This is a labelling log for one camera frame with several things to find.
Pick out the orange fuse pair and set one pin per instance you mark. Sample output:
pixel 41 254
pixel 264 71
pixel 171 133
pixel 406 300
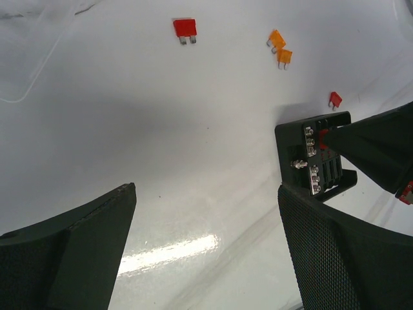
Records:
pixel 283 58
pixel 275 41

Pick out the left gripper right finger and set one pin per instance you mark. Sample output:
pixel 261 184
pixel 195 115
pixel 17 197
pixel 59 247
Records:
pixel 342 262

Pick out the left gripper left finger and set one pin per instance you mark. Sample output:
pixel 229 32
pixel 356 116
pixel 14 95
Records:
pixel 69 261

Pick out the red fuse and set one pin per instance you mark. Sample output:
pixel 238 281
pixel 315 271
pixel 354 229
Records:
pixel 322 134
pixel 335 100
pixel 185 30

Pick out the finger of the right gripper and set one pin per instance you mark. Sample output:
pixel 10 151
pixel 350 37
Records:
pixel 379 146

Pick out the clear plastic fuse box lid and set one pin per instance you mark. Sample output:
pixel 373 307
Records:
pixel 26 45

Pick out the black fuse box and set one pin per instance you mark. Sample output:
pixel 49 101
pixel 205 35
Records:
pixel 303 164

